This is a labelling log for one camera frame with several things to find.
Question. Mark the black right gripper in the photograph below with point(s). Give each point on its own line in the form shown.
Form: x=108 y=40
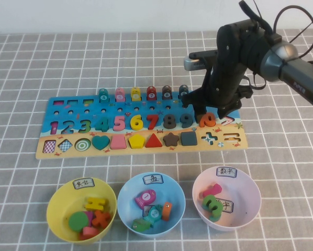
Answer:
x=229 y=68

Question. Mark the orange wooden number 10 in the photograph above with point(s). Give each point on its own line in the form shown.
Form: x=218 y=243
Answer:
x=201 y=122

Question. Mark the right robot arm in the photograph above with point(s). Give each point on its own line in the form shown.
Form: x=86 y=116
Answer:
x=297 y=78

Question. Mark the brown fish piece number 8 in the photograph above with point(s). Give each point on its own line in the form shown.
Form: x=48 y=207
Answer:
x=167 y=93

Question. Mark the red fish piece number 7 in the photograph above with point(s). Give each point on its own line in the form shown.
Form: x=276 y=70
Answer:
x=151 y=94

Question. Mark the yellow fish piece number 6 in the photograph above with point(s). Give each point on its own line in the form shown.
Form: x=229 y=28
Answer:
x=135 y=95

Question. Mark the colourful wooden puzzle board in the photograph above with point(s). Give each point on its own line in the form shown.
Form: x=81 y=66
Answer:
x=146 y=153

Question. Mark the pink plastic bowl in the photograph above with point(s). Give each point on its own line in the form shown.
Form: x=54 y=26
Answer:
x=246 y=193

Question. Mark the pink fish piece number 5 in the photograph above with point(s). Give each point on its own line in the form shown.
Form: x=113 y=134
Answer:
x=120 y=96

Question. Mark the blue plastic bowl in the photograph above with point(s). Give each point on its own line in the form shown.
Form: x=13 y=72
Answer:
x=177 y=198

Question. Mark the paper label inside pink bowl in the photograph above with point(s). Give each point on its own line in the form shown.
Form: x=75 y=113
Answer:
x=227 y=206

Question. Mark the orange fish piece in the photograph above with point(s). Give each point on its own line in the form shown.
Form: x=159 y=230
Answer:
x=166 y=211

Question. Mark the teal fish piece number 4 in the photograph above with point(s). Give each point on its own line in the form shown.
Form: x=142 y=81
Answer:
x=103 y=96

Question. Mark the magenta fish piece number 1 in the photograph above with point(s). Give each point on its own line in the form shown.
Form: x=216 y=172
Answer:
x=145 y=198

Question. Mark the paper label inside blue bowl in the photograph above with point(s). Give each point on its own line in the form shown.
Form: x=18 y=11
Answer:
x=146 y=209

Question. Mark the teal fish piece number 2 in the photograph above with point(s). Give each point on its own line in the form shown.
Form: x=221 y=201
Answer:
x=154 y=214

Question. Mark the green fish piece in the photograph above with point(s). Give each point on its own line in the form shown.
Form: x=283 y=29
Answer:
x=140 y=225

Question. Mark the paper label on yellow bowl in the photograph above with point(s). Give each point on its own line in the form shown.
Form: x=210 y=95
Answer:
x=83 y=183

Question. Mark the magenta wooden shape piece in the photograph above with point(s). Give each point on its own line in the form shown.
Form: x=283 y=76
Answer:
x=90 y=215

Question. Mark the coral wooden shape piece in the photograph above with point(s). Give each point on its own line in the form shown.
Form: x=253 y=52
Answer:
x=89 y=232

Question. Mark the yellow plastic bowl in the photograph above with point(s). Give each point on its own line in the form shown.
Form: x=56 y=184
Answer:
x=57 y=209

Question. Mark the grey-blue wooden number 9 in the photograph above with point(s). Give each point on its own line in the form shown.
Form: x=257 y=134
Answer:
x=190 y=120

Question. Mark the grey-blue wooden square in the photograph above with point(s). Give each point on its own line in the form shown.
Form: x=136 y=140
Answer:
x=189 y=138

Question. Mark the dark blue fish number 9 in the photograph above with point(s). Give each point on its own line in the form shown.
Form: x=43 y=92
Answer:
x=183 y=89

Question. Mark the brown wooden number 8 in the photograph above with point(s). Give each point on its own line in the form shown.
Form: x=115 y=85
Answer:
x=170 y=117

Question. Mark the brown wooden star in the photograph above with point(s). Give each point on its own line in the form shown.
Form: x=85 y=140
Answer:
x=171 y=139

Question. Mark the red wooden number 7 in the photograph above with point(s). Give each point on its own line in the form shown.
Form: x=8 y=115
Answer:
x=153 y=118

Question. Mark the paper label on pink rim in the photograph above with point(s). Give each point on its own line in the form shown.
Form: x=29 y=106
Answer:
x=226 y=172

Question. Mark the red wooden triangle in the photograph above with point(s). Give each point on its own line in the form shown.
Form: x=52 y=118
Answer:
x=154 y=142

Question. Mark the yellow wooden number 6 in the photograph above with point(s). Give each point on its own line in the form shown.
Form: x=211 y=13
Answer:
x=134 y=124

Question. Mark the magenta wooden number 1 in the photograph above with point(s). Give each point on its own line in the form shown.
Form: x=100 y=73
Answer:
x=211 y=191

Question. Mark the yellow wooden pentagon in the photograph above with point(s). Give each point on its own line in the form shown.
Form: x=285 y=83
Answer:
x=136 y=141

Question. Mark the paper label on blue rim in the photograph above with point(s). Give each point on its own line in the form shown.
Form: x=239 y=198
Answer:
x=153 y=179

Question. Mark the green wooden number 3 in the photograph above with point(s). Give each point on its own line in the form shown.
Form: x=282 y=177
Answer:
x=207 y=202

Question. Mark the pink wooden number 5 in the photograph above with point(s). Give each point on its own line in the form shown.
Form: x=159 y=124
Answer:
x=120 y=127

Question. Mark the pink wooden trapezoid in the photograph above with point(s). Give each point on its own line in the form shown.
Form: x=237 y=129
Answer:
x=119 y=143

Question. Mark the teal wooden number 4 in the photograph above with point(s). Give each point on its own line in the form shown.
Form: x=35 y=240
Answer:
x=104 y=126

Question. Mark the teal wooden heart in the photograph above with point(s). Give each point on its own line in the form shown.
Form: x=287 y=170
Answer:
x=100 y=142

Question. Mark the yellow wooden equals sign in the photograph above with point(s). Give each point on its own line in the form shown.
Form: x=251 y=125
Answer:
x=95 y=204

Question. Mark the grey white-checked tablecloth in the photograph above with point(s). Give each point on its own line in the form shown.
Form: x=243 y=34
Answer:
x=67 y=65

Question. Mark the orange wooden cross sign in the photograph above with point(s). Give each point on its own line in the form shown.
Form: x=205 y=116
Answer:
x=101 y=219

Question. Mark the green wooden circle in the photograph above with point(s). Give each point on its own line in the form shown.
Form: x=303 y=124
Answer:
x=78 y=221

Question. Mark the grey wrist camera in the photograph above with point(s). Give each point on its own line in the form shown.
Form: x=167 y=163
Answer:
x=195 y=64

